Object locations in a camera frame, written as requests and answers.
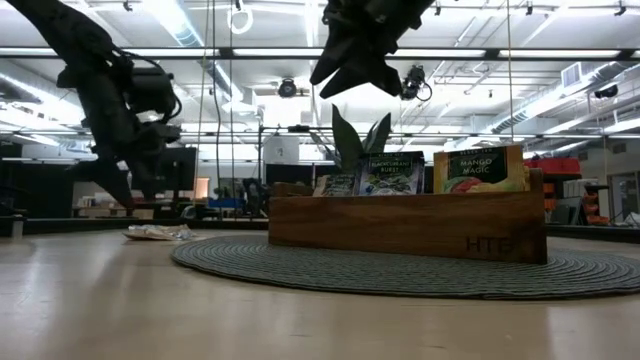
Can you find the round grey woven placemat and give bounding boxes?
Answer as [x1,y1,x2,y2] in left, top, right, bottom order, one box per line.
[170,234,640,301]

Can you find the wooden tea organizer box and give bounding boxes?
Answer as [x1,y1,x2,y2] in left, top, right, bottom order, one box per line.
[268,168,548,265]

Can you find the cluttered workbench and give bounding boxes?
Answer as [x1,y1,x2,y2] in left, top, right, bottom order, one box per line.
[72,192,211,220]

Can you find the black beam with light strips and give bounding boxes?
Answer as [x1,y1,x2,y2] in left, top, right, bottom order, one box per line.
[0,46,640,62]

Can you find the dark blue blackcurrant tea packet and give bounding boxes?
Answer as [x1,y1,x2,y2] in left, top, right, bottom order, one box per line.
[357,151,426,197]

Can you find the shelf rack orange bins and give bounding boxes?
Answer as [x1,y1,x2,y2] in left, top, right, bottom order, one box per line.
[543,172,612,226]

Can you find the black partition panel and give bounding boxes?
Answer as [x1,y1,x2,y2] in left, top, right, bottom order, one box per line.
[0,142,77,220]

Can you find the black monitor on stand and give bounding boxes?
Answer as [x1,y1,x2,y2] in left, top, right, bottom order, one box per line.
[154,146,198,205]

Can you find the white square panel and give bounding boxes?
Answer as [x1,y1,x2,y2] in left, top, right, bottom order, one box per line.
[263,135,300,165]

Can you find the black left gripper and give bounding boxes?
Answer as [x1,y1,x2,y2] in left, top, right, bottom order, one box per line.
[69,67,182,209]

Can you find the potted green snake plant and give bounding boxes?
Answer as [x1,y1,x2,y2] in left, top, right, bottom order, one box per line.
[308,103,393,176]

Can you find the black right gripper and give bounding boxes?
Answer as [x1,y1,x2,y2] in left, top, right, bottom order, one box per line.
[309,0,436,100]

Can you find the white tea packet dark label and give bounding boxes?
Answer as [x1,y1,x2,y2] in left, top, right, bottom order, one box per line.
[312,173,359,198]
[123,223,200,242]

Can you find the thin black horizontal rail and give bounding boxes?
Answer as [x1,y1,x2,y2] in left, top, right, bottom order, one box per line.
[0,130,640,141]

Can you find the black background rig frame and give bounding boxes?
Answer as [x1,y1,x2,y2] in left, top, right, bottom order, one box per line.
[257,123,340,197]

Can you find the thin hanging cable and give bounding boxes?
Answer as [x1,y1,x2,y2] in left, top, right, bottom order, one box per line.
[505,0,519,225]

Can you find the yellow mango tea packet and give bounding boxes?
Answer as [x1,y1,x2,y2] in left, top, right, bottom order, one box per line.
[433,144,531,195]

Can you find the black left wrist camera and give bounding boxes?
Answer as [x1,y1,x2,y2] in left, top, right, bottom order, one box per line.
[130,66,183,123]

